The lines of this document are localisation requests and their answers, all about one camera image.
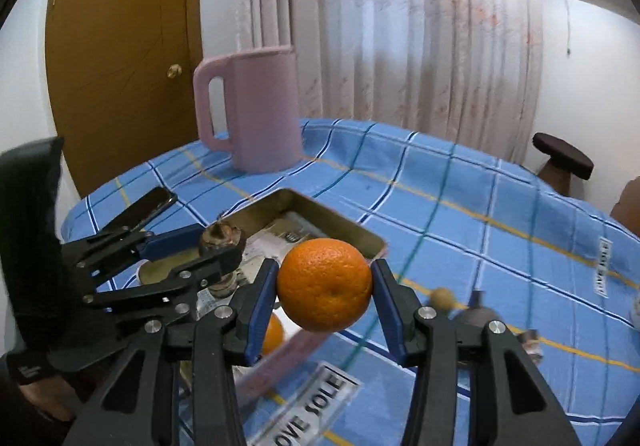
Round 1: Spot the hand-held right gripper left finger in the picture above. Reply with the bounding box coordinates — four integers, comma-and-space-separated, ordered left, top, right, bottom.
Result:
62, 258, 280, 446

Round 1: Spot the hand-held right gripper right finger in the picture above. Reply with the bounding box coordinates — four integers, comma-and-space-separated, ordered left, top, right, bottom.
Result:
371, 258, 583, 446

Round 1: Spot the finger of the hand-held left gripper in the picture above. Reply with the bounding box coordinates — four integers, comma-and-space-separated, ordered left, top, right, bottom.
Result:
62, 224, 207, 277
82, 246, 246, 329

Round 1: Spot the orange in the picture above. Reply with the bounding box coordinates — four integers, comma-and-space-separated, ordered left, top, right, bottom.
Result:
276, 238, 374, 332
260, 312, 286, 357

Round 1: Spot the metal tin box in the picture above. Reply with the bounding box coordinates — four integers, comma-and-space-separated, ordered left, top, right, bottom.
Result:
136, 187, 390, 287

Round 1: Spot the small tan round fruit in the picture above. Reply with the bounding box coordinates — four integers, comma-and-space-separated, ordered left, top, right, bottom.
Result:
431, 288, 457, 311

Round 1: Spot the blue checked tablecloth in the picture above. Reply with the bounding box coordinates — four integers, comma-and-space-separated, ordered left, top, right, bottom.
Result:
60, 118, 640, 446

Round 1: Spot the pink plastic jug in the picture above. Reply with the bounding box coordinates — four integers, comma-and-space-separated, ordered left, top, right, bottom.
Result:
193, 44, 304, 173

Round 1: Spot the brown wooden door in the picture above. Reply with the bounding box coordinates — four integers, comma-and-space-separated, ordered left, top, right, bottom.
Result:
44, 0, 205, 199

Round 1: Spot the dark brown stool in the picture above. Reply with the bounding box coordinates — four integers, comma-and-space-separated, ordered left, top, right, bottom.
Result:
532, 132, 595, 191

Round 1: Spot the brown wooden furniture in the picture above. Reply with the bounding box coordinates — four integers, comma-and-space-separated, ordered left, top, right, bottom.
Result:
610, 176, 640, 239

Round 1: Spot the pale floral curtain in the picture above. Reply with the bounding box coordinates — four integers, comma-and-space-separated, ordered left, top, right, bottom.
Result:
235, 0, 545, 161

